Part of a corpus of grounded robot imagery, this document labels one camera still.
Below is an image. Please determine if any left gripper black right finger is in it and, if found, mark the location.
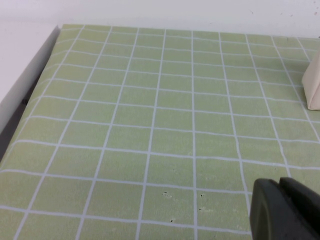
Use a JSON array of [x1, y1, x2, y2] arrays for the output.
[[278, 176, 320, 240]]

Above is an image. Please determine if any cream fabric pencil case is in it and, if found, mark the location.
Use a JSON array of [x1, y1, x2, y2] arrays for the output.
[[301, 50, 320, 111]]

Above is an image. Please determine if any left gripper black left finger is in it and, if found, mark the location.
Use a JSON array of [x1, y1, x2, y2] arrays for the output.
[[249, 178, 314, 240]]

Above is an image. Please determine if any green white-grid table mat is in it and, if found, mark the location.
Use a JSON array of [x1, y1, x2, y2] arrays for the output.
[[0, 23, 320, 240]]

